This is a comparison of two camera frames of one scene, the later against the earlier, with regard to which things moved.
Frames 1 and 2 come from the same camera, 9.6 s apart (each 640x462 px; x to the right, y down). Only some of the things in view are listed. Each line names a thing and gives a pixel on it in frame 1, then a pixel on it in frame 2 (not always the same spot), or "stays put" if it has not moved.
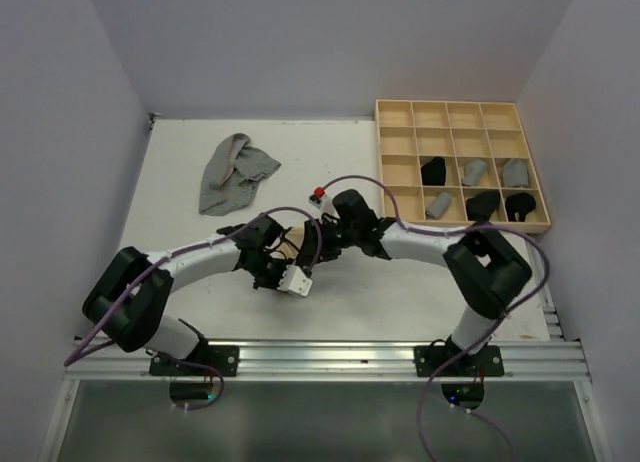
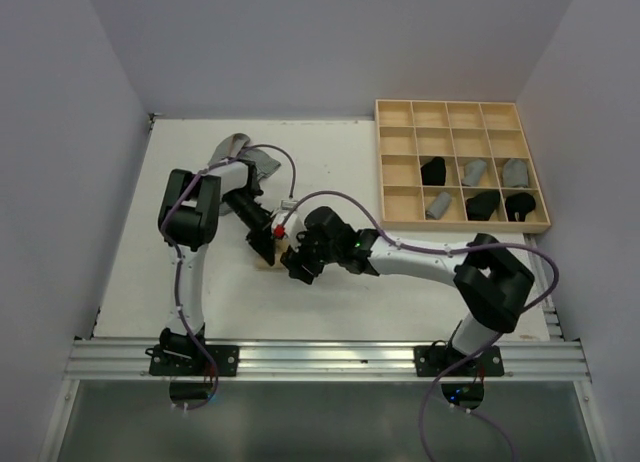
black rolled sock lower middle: x=481 y=206 stays put
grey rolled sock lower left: x=440 y=205 stays put
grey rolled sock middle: x=474 y=170 stays put
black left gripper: x=274 y=284 to x=261 y=239
